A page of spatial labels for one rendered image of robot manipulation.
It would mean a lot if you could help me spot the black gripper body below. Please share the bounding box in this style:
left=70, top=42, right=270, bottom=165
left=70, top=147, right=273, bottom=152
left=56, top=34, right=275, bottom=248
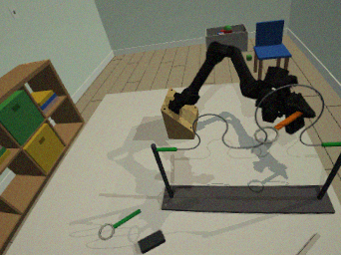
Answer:
left=269, top=75, right=305, bottom=134

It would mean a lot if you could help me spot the grey loop with green handle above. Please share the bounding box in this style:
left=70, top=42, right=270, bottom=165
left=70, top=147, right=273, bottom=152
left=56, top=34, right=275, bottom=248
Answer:
left=99, top=210, right=141, bottom=240

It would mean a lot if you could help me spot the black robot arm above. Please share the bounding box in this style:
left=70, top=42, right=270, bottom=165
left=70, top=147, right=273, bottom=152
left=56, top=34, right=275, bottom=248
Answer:
left=169, top=41, right=289, bottom=124

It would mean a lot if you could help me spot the orange handle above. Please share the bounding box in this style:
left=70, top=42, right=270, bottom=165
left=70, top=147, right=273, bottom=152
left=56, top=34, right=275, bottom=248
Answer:
left=254, top=111, right=303, bottom=143

